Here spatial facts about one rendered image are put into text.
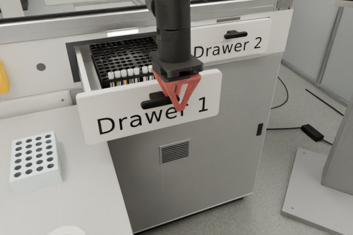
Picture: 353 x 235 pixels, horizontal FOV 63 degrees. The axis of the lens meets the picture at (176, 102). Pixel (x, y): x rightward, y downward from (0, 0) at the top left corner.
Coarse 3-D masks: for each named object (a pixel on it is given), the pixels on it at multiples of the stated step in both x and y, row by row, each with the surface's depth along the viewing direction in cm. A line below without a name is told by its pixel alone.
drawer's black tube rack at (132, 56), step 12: (96, 48) 77; (108, 48) 77; (120, 48) 77; (132, 48) 77; (144, 48) 77; (156, 48) 77; (96, 60) 70; (108, 60) 71; (120, 60) 71; (132, 60) 71; (144, 60) 71; (96, 72) 73; (120, 72) 66; (108, 84) 64
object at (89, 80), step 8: (120, 40) 85; (80, 48) 82; (88, 48) 83; (80, 56) 74; (88, 56) 84; (80, 64) 70; (88, 64) 84; (80, 72) 67; (88, 72) 79; (88, 80) 75; (96, 80) 75; (88, 88) 60; (96, 88) 72
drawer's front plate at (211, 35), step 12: (216, 24) 85; (228, 24) 85; (240, 24) 86; (252, 24) 88; (264, 24) 89; (192, 36) 82; (204, 36) 84; (216, 36) 85; (252, 36) 90; (264, 36) 92; (192, 48) 84; (204, 48) 86; (216, 48) 87; (240, 48) 91; (252, 48) 92; (264, 48) 94; (204, 60) 88; (216, 60) 90
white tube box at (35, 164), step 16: (16, 144) 61; (32, 144) 60; (48, 144) 60; (16, 160) 57; (32, 160) 56; (48, 160) 57; (16, 176) 54; (32, 176) 53; (48, 176) 54; (16, 192) 53
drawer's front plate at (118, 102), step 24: (216, 72) 59; (96, 96) 52; (120, 96) 54; (144, 96) 56; (192, 96) 60; (216, 96) 62; (96, 120) 55; (144, 120) 59; (168, 120) 61; (192, 120) 63
